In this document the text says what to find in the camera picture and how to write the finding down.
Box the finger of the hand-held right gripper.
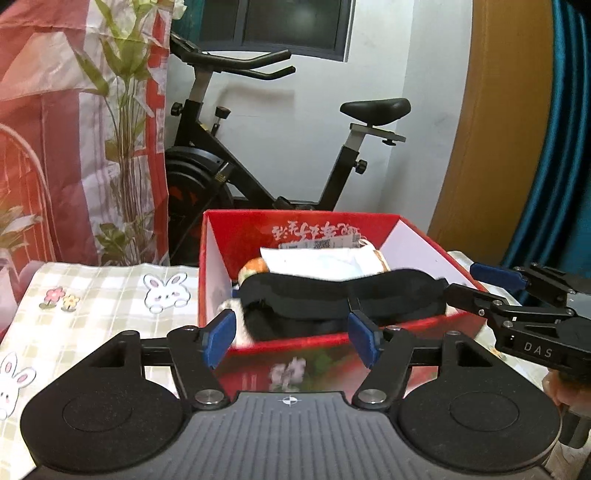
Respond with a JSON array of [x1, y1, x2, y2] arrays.
[[443, 283, 572, 332], [470, 262, 576, 297]]

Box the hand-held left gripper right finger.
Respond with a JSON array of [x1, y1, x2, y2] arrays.
[[346, 309, 492, 411]]

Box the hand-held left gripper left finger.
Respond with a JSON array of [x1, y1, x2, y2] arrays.
[[88, 308, 238, 411]]

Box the white knitted cloth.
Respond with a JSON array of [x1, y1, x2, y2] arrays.
[[221, 298, 252, 348]]

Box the black eye mask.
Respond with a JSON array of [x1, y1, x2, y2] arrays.
[[238, 268, 451, 342]]

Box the orange floral oven mitt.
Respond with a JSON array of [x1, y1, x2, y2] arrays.
[[239, 257, 269, 283]]

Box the red strawberry print cardboard box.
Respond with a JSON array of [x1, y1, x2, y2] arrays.
[[198, 210, 497, 395]]

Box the person's right hand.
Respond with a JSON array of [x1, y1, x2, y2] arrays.
[[541, 370, 591, 415]]

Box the checked cartoon tablecloth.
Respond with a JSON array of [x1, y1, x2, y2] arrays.
[[0, 251, 550, 467]]

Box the teal curtain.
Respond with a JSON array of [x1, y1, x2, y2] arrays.
[[501, 0, 591, 278]]

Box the wooden door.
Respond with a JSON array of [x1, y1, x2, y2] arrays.
[[427, 0, 561, 259]]

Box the black exercise bike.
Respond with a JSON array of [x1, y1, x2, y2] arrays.
[[165, 32, 411, 268]]

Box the red printed backdrop cloth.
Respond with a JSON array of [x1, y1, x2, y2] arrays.
[[0, 0, 185, 333]]

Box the dark framed window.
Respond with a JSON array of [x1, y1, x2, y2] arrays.
[[178, 0, 354, 63]]

